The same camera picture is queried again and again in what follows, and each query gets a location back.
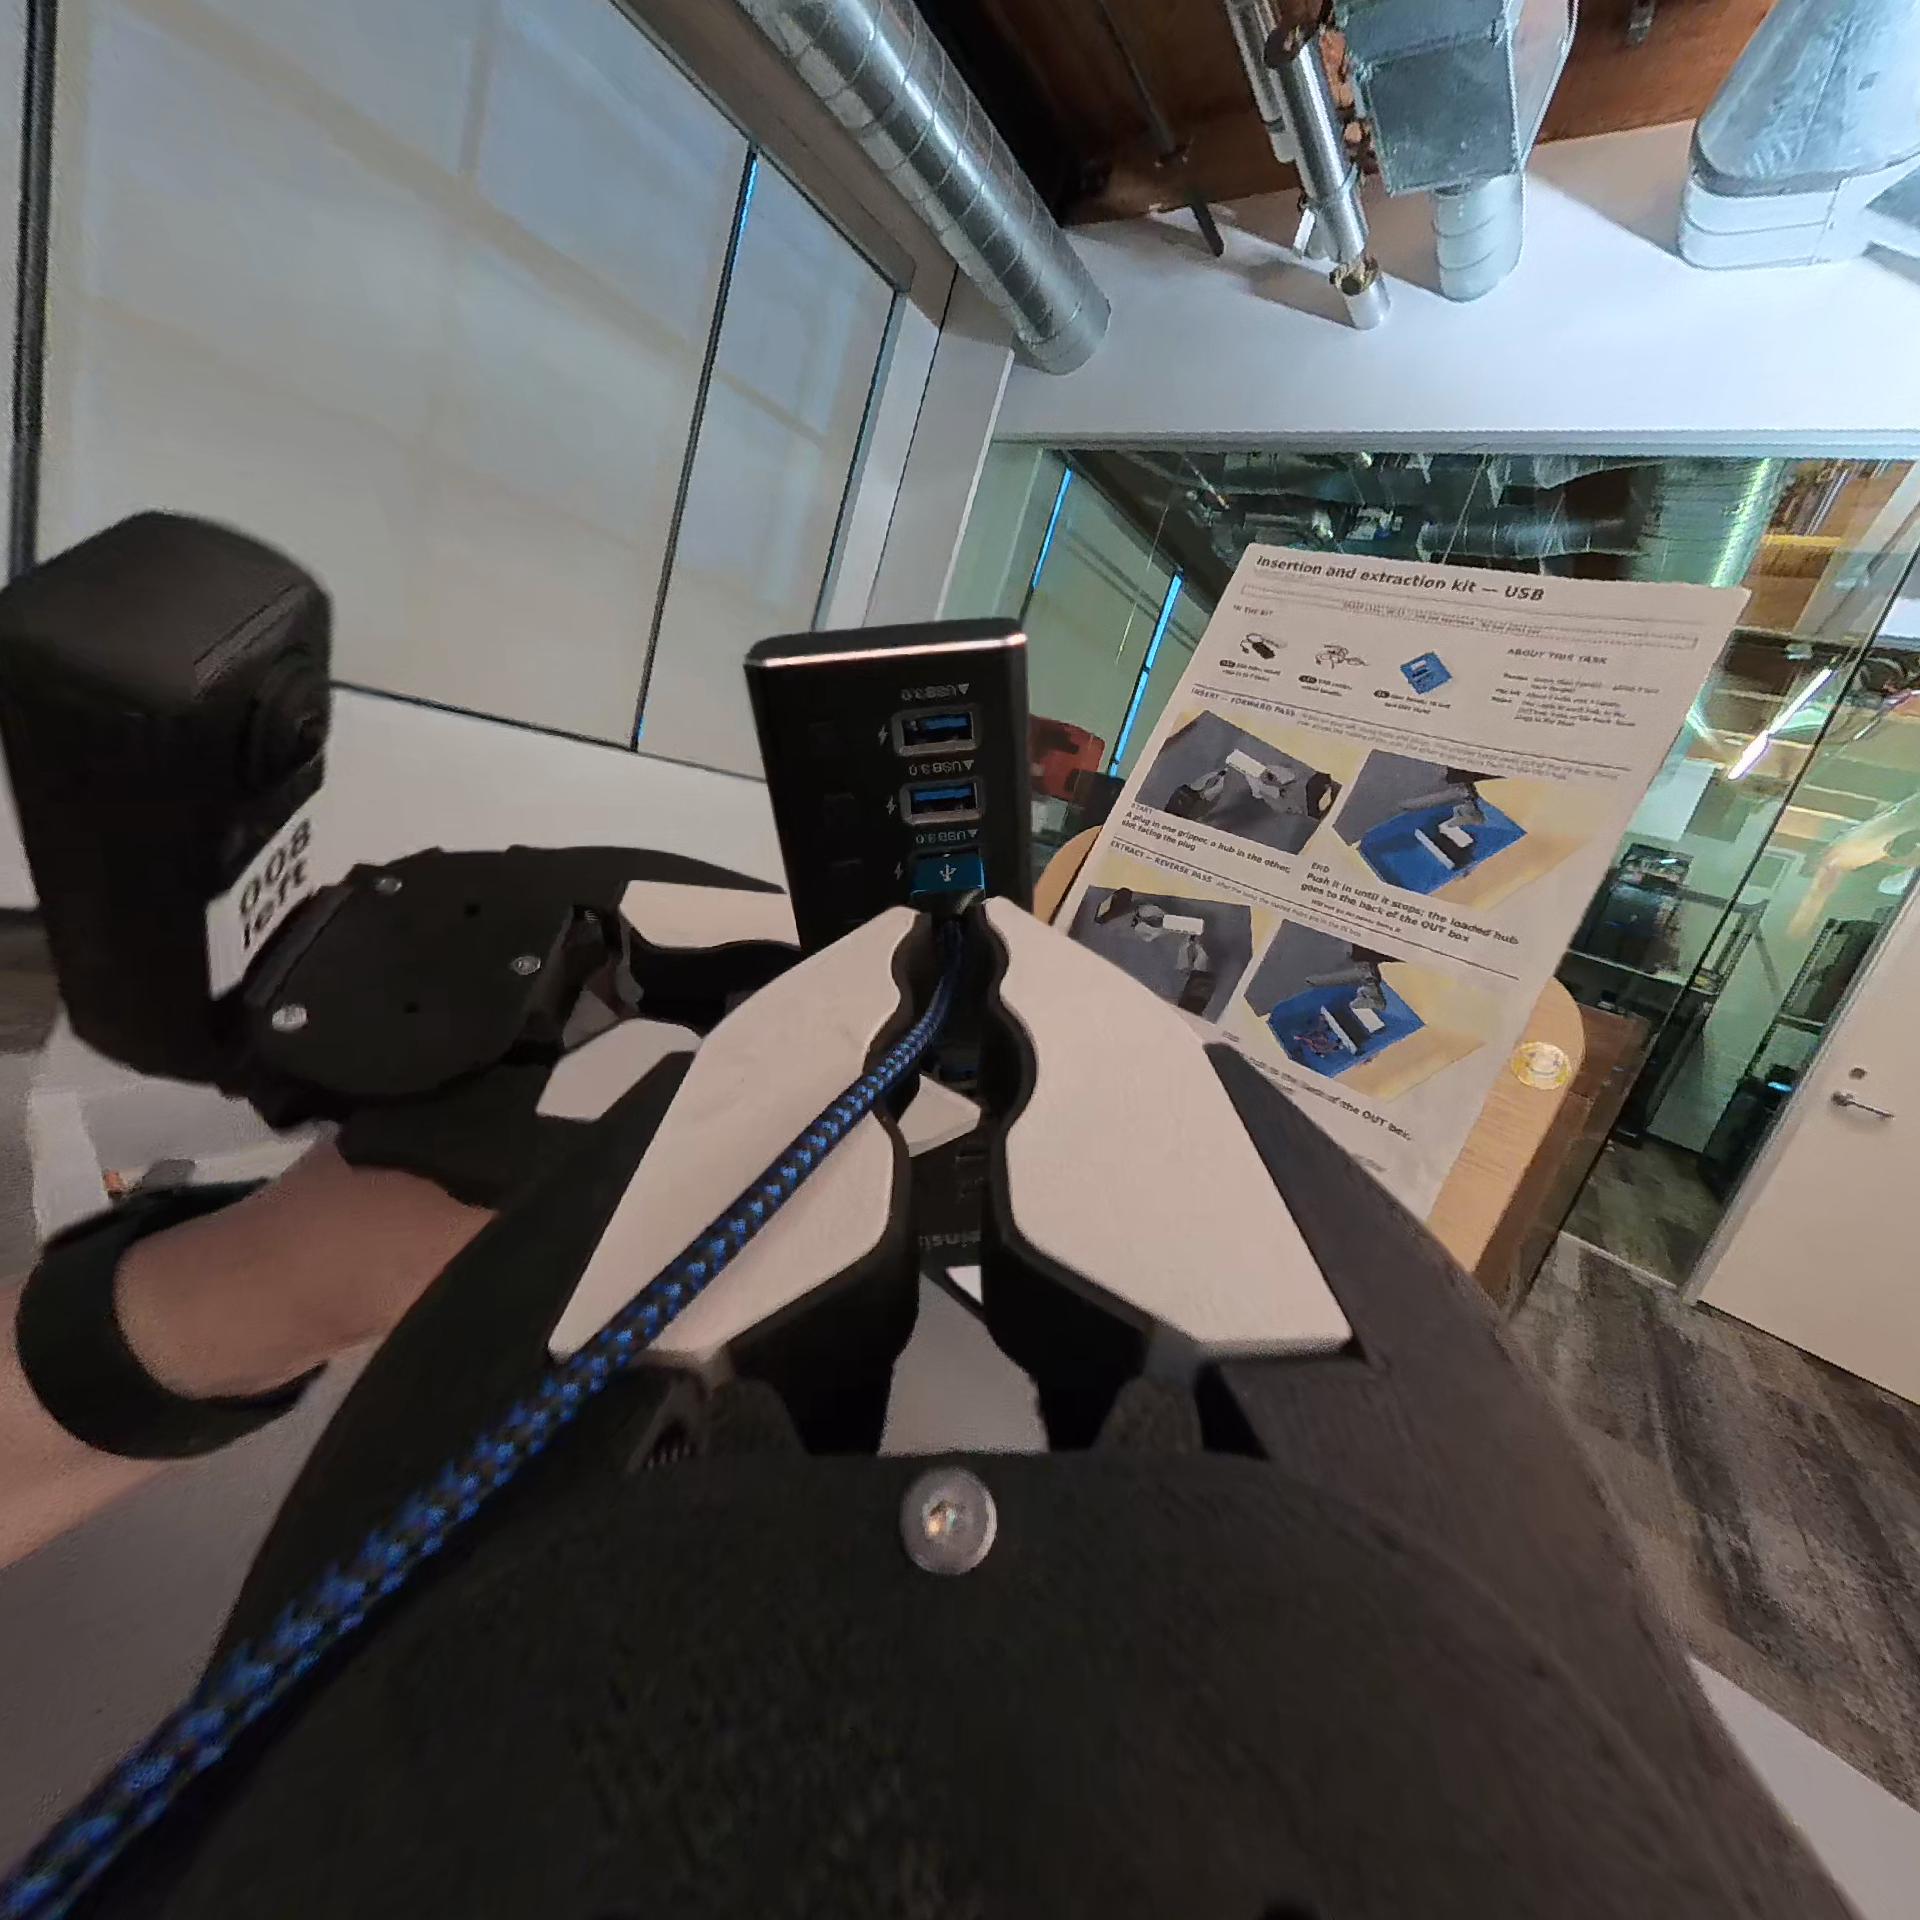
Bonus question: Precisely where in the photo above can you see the printed instruction sheet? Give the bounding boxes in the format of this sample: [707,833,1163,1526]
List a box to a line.
[1056,544,1753,1224]

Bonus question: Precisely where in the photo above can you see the silver air duct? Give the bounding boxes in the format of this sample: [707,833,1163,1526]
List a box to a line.
[737,0,1920,377]

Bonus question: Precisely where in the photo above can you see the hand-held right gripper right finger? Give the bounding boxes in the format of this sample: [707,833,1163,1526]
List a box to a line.
[984,901,1353,1359]

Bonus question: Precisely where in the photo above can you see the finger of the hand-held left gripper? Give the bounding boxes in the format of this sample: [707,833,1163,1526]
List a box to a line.
[609,883,817,998]
[529,957,818,1120]

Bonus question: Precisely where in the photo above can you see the white frosted glass door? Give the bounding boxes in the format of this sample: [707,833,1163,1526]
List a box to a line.
[0,0,1023,917]

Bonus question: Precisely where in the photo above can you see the black metal shelf rack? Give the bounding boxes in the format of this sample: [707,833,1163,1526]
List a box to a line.
[1591,838,1876,1185]

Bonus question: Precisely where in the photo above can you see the plain white door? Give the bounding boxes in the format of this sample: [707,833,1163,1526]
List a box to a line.
[1680,885,1920,1404]

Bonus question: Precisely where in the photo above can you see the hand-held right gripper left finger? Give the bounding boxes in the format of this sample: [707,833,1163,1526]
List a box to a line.
[546,902,921,1369]

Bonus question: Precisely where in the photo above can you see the person's left hand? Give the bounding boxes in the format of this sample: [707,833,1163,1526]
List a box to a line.
[118,1160,506,1393]

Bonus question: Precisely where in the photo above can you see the black usb hub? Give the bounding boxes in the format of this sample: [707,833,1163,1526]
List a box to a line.
[745,616,1039,1308]

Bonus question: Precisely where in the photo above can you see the instruction sheet on stand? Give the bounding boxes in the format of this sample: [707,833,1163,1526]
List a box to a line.
[1031,831,1584,1308]

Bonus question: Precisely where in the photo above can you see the blue braided usb cable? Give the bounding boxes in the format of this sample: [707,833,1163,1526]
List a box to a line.
[0,847,999,1920]

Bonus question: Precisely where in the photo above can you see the blue smartwatch black band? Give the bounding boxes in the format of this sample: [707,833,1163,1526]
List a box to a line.
[16,1176,310,1460]

